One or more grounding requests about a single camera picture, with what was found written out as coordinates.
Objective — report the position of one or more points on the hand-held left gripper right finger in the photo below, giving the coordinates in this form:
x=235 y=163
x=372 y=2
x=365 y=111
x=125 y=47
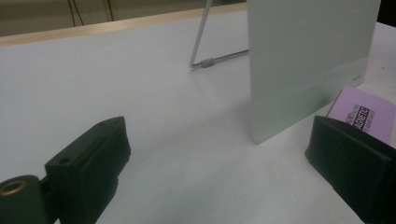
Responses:
x=358 y=168

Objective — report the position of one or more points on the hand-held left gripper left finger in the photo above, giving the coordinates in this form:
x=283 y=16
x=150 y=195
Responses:
x=90 y=161

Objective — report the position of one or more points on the purple board eraser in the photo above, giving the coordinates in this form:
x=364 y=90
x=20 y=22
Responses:
x=351 y=104

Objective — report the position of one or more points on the pale grey glass board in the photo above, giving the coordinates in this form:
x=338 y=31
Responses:
x=305 y=62

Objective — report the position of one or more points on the light wooden table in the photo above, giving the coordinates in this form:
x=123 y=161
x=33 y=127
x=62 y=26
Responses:
x=93 y=28

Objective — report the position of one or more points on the metal stand rod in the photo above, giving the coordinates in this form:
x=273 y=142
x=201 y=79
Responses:
x=208 y=62

